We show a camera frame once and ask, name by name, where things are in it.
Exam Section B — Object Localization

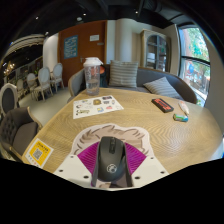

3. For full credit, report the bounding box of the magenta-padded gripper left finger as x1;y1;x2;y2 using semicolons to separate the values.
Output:
53;141;101;188

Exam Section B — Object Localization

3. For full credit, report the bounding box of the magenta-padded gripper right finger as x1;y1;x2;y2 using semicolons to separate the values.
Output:
123;141;170;188

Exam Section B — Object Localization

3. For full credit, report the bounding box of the black computer mouse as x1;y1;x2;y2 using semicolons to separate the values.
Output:
90;135;134;188

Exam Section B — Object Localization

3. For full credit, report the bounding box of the cat-shaped mouse pad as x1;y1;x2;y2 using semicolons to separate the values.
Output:
69;123;155;162

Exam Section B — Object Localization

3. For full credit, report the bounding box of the yellow square table sticker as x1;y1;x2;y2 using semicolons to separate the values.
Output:
24;137;55;169

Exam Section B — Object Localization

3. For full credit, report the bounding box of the green tissue pack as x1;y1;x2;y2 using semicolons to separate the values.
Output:
172;113;189;123

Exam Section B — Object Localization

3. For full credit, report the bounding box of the black box with orange print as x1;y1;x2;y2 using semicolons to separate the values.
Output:
151;97;175;114

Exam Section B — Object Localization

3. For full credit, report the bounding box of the white sticker sheet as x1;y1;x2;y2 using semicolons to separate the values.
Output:
72;94;125;120

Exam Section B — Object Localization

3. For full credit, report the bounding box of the white squeeze tube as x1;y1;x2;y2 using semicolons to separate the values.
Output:
177;100;190;117

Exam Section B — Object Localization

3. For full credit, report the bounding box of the dark grey tufted armchair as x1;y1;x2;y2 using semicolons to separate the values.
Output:
0;106;44;163

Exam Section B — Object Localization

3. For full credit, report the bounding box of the striped grey cushion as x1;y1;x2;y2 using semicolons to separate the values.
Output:
143;76;184;100

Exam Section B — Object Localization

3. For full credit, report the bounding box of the clear plastic shaker bottle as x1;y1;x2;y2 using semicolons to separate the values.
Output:
82;56;104;97

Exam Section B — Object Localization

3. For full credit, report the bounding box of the grey curved sofa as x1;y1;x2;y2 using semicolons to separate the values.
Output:
67;63;198;104

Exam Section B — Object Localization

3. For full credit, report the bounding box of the group of white chairs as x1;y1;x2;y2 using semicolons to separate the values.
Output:
14;62;65;102

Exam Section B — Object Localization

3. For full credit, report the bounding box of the black and orange backpack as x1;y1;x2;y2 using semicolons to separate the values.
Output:
99;63;111;88

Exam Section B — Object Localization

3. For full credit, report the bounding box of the white-framed grey chair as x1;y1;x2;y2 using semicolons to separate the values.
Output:
0;82;20;116

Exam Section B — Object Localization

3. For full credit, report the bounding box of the striped square cushion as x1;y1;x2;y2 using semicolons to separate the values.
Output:
108;59;140;89

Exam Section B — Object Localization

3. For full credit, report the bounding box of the large black-framed window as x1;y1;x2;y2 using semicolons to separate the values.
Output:
178;24;212;108

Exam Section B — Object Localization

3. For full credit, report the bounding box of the glass-door wooden cabinet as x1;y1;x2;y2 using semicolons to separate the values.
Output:
139;28;172;73

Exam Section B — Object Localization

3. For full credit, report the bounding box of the brown wooden door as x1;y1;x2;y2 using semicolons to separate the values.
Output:
57;19;108;78

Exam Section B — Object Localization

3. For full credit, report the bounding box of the blue poster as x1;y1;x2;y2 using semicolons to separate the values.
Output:
63;35;79;60

